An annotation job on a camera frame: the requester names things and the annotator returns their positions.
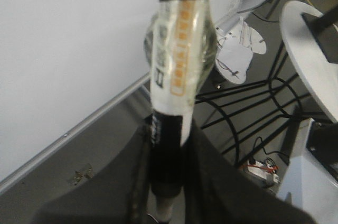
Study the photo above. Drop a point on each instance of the white power strip with cables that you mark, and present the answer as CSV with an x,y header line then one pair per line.
x,y
262,168

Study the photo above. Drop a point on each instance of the round white table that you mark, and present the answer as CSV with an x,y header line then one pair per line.
x,y
317,74

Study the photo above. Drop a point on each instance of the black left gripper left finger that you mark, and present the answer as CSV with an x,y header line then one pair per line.
x,y
116,194

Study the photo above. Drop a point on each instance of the white whiteboard with aluminium frame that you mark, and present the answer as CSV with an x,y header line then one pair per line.
x,y
62,60

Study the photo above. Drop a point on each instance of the white equipment stand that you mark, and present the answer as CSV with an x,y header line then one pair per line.
x,y
306,184

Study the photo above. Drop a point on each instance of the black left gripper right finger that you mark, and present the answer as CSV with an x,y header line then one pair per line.
x,y
216,192

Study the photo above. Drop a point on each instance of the black wire table base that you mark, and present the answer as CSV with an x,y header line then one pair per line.
x,y
258,112

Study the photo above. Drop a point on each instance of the black whiteboard marker with tape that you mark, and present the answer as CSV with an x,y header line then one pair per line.
x,y
181,45

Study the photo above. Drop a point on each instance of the white robot base with wires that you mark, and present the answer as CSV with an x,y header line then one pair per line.
x,y
237,41

